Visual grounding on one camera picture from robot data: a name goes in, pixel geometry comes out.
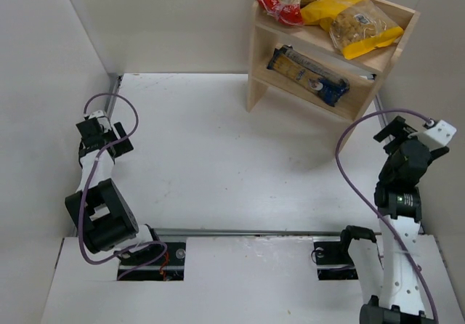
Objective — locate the blue spaghetti pack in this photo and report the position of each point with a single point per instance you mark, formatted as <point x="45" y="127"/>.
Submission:
<point x="328" y="85"/>

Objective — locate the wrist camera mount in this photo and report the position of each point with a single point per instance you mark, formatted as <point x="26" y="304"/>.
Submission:
<point x="436" y="134"/>
<point x="99" y="114"/>

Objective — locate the yellow fusilli pasta bag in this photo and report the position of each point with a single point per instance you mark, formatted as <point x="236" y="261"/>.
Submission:
<point x="356" y="27"/>

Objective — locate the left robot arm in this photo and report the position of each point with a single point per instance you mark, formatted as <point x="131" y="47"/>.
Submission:
<point x="108" y="221"/>

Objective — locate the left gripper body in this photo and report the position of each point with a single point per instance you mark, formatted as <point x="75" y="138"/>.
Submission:
<point x="121" y="139"/>

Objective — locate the wooden two-tier shelf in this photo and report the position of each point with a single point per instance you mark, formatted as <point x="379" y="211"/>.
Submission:
<point x="335" y="54"/>

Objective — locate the front aluminium rail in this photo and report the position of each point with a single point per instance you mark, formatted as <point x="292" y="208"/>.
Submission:
<point x="237" y="233"/>

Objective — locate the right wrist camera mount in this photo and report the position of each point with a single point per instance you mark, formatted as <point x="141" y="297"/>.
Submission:
<point x="436" y="134"/>

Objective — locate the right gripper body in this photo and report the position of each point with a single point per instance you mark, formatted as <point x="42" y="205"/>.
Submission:
<point x="391" y="134"/>

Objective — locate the right aluminium rail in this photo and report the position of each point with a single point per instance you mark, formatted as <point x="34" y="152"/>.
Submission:
<point x="385" y="120"/>

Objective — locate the left aluminium rail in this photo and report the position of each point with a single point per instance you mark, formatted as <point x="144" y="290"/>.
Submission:
<point x="115" y="84"/>

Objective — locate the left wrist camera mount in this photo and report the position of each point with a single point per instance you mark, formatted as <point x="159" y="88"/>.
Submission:
<point x="99" y="114"/>

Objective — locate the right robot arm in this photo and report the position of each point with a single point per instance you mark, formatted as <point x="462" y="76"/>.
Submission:
<point x="393" y="286"/>

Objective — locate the aluminium rail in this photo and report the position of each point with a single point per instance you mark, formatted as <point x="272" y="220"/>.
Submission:
<point x="115" y="84"/>
<point x="385" y="120"/>
<point x="237" y="233"/>

